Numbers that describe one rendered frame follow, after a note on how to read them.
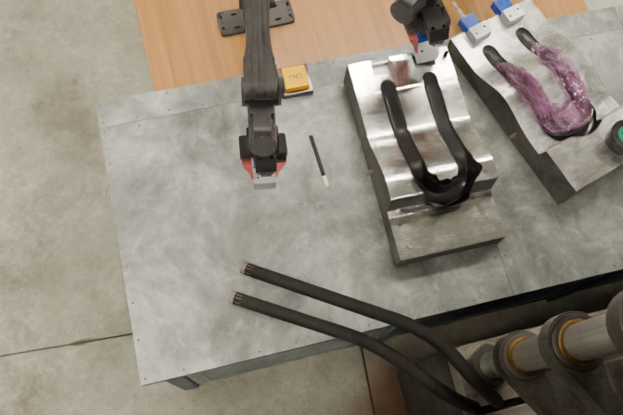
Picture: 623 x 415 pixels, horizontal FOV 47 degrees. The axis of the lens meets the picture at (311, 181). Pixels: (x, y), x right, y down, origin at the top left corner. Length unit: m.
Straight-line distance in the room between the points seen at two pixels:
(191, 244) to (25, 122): 1.25
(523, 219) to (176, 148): 0.87
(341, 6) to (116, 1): 1.23
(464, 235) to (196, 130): 0.70
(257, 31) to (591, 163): 0.86
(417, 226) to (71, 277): 1.33
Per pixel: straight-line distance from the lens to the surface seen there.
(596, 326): 1.14
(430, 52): 1.76
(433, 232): 1.68
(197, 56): 1.88
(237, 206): 1.71
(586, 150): 1.82
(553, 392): 1.51
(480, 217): 1.72
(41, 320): 2.57
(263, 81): 1.41
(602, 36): 2.12
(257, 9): 1.45
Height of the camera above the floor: 2.44
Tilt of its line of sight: 71 degrees down
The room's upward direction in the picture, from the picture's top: 11 degrees clockwise
